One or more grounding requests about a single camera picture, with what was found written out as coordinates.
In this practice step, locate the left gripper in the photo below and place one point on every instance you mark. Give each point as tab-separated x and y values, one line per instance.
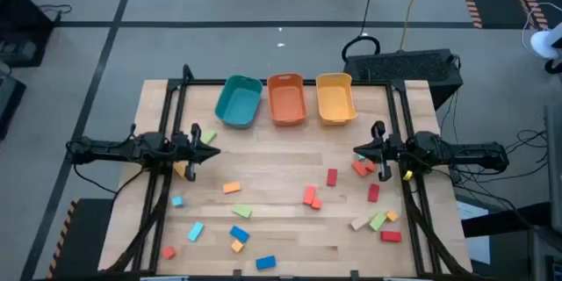
182	149

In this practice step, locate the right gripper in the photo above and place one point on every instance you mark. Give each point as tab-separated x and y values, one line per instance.
391	149

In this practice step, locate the cyan cube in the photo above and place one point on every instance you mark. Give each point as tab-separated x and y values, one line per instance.
360	157
177	201

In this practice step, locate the orange-red block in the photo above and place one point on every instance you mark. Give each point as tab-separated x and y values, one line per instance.
359	168
309	195
371	167

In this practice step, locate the light green block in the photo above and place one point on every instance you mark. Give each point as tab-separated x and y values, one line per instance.
210	135

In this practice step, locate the yellow-orange block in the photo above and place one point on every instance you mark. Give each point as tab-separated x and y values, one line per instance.
180	170

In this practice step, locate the red block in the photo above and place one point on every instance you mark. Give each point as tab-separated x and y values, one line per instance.
373	192
332	177
391	236

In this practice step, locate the orange block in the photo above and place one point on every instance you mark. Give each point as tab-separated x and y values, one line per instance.
232	187

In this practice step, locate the teal plastic bin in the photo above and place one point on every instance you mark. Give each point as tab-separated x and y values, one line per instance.
237	103

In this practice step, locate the orange cube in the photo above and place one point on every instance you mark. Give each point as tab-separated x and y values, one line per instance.
391	215
237	246

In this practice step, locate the beige block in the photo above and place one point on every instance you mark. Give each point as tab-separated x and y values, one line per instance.
359	223

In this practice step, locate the red-orange cube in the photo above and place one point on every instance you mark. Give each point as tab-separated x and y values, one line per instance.
168	252
316	203

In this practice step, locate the light blue block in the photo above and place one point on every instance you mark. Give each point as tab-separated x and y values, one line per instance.
196	231

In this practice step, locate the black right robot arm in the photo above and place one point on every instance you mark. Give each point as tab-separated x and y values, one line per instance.
474	156

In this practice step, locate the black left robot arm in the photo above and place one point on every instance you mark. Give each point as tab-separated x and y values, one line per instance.
110	149

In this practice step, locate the yellow tag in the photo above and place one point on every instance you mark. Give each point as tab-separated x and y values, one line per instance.
407	175

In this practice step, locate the yellow plastic bin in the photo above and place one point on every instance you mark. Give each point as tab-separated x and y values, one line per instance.
336	101

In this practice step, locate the black perforated computer case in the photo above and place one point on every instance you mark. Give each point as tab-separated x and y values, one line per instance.
404	68

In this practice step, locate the orange plastic bin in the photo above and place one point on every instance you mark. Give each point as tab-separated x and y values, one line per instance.
286	101

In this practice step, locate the white paper sheet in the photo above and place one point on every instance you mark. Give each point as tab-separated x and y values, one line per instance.
478	246

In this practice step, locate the black support beam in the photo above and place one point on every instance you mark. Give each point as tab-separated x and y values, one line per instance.
505	221

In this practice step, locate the white round device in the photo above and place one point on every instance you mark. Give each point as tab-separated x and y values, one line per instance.
542	44

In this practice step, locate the dark cabinet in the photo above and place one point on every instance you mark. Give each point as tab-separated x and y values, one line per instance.
544	254

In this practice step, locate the black equipment case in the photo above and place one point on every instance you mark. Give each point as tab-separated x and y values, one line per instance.
9	105

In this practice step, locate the black cabinet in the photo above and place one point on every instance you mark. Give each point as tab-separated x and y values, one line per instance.
17	17

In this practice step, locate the black aluminium table frame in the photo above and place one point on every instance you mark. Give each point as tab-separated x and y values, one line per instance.
373	82

